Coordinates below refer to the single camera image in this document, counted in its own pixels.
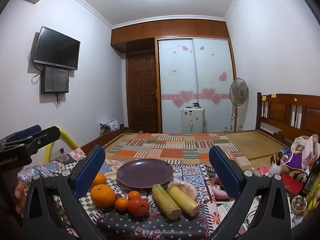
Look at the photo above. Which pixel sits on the yellow chair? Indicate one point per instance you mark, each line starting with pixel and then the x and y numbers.
pixel 70 140

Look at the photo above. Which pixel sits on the large orange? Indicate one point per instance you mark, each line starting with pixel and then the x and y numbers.
pixel 100 179
pixel 102 195

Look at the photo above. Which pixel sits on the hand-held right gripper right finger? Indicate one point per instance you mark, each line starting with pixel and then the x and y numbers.
pixel 223 175

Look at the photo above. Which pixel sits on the jar of coloured candies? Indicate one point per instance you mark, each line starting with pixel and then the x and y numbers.
pixel 299 203

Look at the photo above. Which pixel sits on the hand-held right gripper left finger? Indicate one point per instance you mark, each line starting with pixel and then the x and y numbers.
pixel 90 173

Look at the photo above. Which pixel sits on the standing fan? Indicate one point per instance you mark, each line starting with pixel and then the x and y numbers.
pixel 239 91

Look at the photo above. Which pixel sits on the white spray bottle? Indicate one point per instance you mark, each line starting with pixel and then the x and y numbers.
pixel 275 168

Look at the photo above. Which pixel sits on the pink plush toy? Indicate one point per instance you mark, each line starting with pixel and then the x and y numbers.
pixel 220 195

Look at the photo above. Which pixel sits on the small mandarin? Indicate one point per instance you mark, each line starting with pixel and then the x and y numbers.
pixel 121 203
pixel 133 195

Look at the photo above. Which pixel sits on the striped patchwork blanket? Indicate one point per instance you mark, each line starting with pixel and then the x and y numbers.
pixel 175 150

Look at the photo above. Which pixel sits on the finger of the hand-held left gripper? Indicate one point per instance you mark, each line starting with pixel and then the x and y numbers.
pixel 47 135
pixel 30 131

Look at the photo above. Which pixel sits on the wooden wardrobe with heart stickers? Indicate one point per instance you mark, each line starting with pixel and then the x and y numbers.
pixel 200 67

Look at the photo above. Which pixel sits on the purple dressed doll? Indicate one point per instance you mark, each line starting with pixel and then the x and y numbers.
pixel 295 155

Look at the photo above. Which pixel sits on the peeled pomelo piece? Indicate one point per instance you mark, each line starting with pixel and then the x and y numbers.
pixel 187 189

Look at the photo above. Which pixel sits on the dark glass bottle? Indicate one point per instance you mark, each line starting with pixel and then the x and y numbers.
pixel 311 180

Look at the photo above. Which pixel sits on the patterned patchwork cloth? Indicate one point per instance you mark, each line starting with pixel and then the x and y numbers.
pixel 150 227

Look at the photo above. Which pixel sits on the banana pieces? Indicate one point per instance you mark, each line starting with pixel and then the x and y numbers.
pixel 165 200

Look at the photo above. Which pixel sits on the purple plate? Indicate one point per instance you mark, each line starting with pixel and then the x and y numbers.
pixel 145 172

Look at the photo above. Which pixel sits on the dark item on cabinet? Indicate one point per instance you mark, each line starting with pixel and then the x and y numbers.
pixel 195 105

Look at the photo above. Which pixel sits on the red tomato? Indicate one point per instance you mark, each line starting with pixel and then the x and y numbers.
pixel 138 207

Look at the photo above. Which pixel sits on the pink plastic bag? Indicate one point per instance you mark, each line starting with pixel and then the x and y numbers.
pixel 310 150

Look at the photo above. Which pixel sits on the wall-mounted television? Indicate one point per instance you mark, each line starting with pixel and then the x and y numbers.
pixel 57 48

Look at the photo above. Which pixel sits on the pile of clothes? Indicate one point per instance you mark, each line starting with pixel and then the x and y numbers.
pixel 110 126

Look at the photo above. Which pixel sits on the red box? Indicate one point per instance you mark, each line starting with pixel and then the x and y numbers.
pixel 292 183

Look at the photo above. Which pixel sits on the person's left hand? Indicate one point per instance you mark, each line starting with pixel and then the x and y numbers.
pixel 20 195

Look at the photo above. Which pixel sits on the sugarcane piece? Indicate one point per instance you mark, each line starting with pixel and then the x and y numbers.
pixel 182 200

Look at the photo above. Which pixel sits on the small wall monitor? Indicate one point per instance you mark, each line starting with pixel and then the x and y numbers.
pixel 56 80

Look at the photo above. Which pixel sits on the brown wooden door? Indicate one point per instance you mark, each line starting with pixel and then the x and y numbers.
pixel 142 92

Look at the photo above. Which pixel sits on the straw bed mat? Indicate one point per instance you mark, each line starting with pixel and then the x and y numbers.
pixel 250 142

